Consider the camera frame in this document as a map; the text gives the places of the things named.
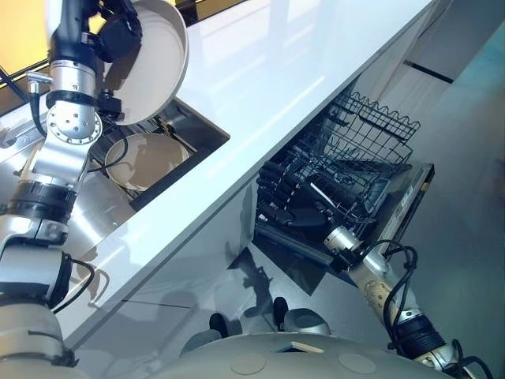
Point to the stainless steel sink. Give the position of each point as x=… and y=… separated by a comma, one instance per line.
x=100, y=209

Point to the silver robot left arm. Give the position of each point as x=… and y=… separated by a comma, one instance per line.
x=65, y=122

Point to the robot leg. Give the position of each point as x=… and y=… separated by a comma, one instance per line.
x=304, y=321
x=217, y=325

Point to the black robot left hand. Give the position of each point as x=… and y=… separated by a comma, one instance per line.
x=118, y=35

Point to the steel dishwasher door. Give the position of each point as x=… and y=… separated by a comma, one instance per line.
x=410, y=189

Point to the grey robot torso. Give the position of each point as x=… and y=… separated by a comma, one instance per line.
x=276, y=361

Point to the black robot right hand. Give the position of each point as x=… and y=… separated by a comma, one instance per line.
x=300, y=218

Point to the robot left leg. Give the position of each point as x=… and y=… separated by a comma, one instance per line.
x=217, y=325

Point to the robot right leg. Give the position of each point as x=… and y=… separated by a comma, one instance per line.
x=304, y=321

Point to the cream round plate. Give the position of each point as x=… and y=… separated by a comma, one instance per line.
x=152, y=158
x=158, y=67

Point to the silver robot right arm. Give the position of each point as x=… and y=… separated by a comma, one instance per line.
x=375, y=276

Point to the white cabinet front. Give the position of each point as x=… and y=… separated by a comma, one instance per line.
x=169, y=276

